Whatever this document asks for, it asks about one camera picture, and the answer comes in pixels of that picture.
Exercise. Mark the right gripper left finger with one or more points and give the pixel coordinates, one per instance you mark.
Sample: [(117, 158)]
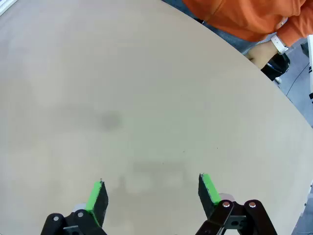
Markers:
[(94, 204)]

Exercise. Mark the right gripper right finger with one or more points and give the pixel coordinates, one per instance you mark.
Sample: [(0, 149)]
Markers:
[(210, 193)]

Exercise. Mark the person's left forearm orange sleeve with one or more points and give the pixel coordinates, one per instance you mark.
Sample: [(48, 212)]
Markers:
[(297, 23)]

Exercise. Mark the person's left hand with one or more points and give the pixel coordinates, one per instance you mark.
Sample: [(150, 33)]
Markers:
[(262, 55)]

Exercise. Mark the black round stool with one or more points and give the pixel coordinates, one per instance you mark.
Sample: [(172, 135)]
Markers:
[(277, 66)]

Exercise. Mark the person's blue jeans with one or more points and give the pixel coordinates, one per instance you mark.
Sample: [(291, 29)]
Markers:
[(227, 38)]

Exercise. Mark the white wristwatch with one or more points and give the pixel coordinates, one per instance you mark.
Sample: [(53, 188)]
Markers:
[(280, 44)]

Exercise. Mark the person's orange hoodie torso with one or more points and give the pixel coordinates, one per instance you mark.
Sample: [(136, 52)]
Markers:
[(244, 17)]

